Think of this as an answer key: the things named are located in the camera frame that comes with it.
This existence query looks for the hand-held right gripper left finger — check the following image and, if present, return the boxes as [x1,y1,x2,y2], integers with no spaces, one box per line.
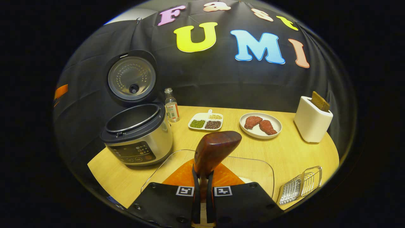
[127,158,201,228]

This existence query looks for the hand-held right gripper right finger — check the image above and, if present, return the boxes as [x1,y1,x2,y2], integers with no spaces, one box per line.
[206,161,285,227]

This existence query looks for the metal wire chopstick holder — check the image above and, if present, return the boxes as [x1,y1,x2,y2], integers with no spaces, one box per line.
[278,166,323,206]

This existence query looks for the dark wooden spoon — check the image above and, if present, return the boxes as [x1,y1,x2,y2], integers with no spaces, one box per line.
[191,131,242,228]

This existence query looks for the black silver rice cooker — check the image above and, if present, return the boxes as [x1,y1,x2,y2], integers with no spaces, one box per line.
[100,50,173,167]

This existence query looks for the clear glass dish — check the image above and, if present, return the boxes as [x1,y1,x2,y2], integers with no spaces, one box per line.
[141,149,275,203]

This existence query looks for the round white plate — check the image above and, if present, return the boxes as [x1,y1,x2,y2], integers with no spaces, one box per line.
[240,112,282,140]

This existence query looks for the red meat piece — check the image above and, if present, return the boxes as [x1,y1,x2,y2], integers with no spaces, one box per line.
[244,116,263,130]
[259,120,277,136]

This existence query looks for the white divided bean dish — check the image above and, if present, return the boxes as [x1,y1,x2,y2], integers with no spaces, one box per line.
[188,110,224,131]

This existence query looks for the small clear bottle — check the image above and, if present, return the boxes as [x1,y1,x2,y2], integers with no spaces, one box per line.
[164,88,180,123]

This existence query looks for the white toaster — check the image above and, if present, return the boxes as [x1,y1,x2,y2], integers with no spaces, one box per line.
[294,96,333,143]

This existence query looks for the black backdrop cloth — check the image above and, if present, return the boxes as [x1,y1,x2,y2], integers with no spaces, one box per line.
[54,0,355,178]

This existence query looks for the brown bread slice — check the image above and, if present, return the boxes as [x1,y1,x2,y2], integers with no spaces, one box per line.
[311,91,330,112]

